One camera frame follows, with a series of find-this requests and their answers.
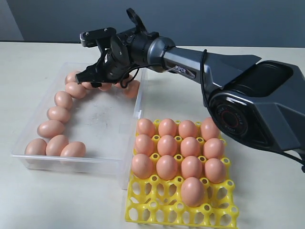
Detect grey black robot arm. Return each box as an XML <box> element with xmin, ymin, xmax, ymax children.
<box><xmin>76</xmin><ymin>28</ymin><xmax>305</xmax><ymax>153</ymax></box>

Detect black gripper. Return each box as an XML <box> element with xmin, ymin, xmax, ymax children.
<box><xmin>75</xmin><ymin>51</ymin><xmax>132</xmax><ymax>88</ymax></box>

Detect yellow plastic egg tray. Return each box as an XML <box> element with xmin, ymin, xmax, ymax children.
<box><xmin>123</xmin><ymin>119</ymin><xmax>240</xmax><ymax>226</ymax></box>

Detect black cable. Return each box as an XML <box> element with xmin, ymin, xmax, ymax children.
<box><xmin>119</xmin><ymin>7</ymin><xmax>305</xmax><ymax>172</ymax></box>

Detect brown egg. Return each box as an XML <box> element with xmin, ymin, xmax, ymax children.
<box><xmin>204</xmin><ymin>158</ymin><xmax>226</xmax><ymax>184</ymax></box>
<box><xmin>47</xmin><ymin>106</ymin><xmax>71</xmax><ymax>123</ymax></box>
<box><xmin>200</xmin><ymin>117</ymin><xmax>220</xmax><ymax>141</ymax></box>
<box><xmin>178</xmin><ymin>120</ymin><xmax>198</xmax><ymax>139</ymax></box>
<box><xmin>156</xmin><ymin>155</ymin><xmax>178</xmax><ymax>180</ymax></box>
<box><xmin>181</xmin><ymin>177</ymin><xmax>204</xmax><ymax>208</ymax></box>
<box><xmin>134</xmin><ymin>134</ymin><xmax>154</xmax><ymax>156</ymax></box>
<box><xmin>54</xmin><ymin>91</ymin><xmax>73</xmax><ymax>110</ymax></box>
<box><xmin>114</xmin><ymin>83</ymin><xmax>124</xmax><ymax>88</ymax></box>
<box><xmin>46</xmin><ymin>135</ymin><xmax>69</xmax><ymax>156</ymax></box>
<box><xmin>37</xmin><ymin>120</ymin><xmax>65</xmax><ymax>138</ymax></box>
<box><xmin>181</xmin><ymin>156</ymin><xmax>203</xmax><ymax>179</ymax></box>
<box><xmin>65</xmin><ymin>71</ymin><xmax>80</xmax><ymax>84</ymax></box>
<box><xmin>136</xmin><ymin>118</ymin><xmax>155</xmax><ymax>137</ymax></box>
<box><xmin>123</xmin><ymin>80</ymin><xmax>140</xmax><ymax>98</ymax></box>
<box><xmin>81</xmin><ymin>82</ymin><xmax>93</xmax><ymax>90</ymax></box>
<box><xmin>25</xmin><ymin>138</ymin><xmax>47</xmax><ymax>156</ymax></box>
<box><xmin>157</xmin><ymin>135</ymin><xmax>178</xmax><ymax>156</ymax></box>
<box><xmin>98</xmin><ymin>83</ymin><xmax>112</xmax><ymax>92</ymax></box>
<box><xmin>158</xmin><ymin>118</ymin><xmax>177</xmax><ymax>137</ymax></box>
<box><xmin>180</xmin><ymin>136</ymin><xmax>201</xmax><ymax>158</ymax></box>
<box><xmin>131</xmin><ymin>154</ymin><xmax>153</xmax><ymax>179</ymax></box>
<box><xmin>61</xmin><ymin>141</ymin><xmax>86</xmax><ymax>157</ymax></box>
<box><xmin>65</xmin><ymin>82</ymin><xmax>86</xmax><ymax>99</ymax></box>
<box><xmin>203</xmin><ymin>138</ymin><xmax>224</xmax><ymax>159</ymax></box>

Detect clear plastic egg bin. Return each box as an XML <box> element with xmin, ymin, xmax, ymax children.
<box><xmin>11</xmin><ymin>62</ymin><xmax>147</xmax><ymax>189</ymax></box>

